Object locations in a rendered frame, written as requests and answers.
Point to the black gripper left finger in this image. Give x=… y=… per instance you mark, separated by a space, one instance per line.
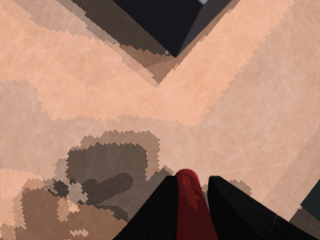
x=157 y=219

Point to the dark red cylindrical peg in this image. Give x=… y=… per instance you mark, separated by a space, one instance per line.
x=193 y=220

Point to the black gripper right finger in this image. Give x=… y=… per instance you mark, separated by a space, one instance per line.
x=236 y=216

